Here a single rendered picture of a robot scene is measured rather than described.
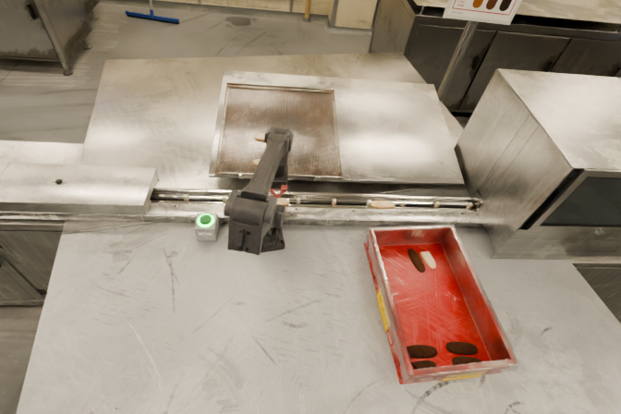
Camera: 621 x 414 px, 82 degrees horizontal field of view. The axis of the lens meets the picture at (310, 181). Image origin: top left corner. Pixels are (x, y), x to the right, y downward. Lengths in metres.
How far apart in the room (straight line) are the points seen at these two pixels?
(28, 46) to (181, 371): 3.23
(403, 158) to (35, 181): 1.38
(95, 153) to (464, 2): 1.75
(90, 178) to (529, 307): 1.59
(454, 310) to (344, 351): 0.40
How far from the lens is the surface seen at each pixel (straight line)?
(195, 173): 1.54
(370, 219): 1.37
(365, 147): 1.56
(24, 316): 2.39
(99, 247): 1.41
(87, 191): 1.44
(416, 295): 1.30
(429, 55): 3.05
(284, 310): 1.19
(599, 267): 1.89
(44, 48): 3.85
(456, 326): 1.31
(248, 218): 0.81
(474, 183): 1.60
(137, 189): 1.39
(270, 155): 0.98
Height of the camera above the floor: 1.92
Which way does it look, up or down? 47 degrees down
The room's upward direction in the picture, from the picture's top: 9 degrees clockwise
